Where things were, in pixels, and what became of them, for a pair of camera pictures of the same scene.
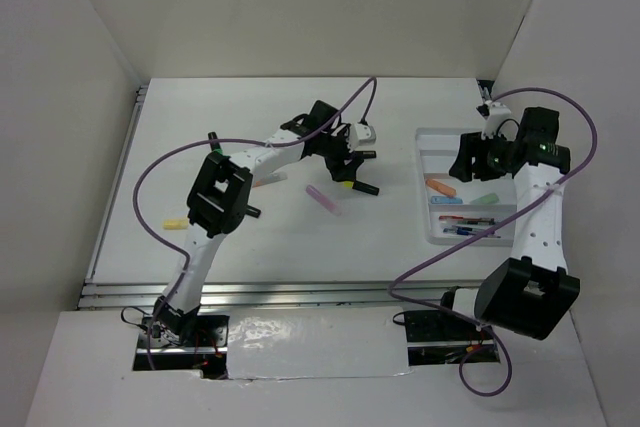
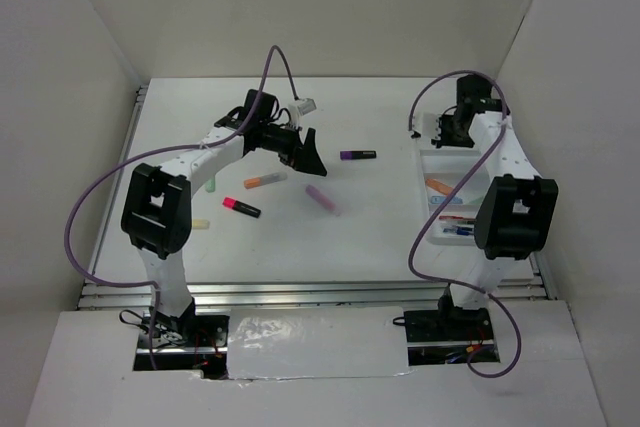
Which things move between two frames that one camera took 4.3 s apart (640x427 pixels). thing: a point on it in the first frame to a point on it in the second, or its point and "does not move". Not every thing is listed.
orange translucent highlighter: [445, 188] does not move
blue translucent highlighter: [446, 200] does not move
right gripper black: [472, 145] to [445, 141]
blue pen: [461, 230] does not move
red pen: [461, 218] does not move
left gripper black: [338, 171] to [303, 156]
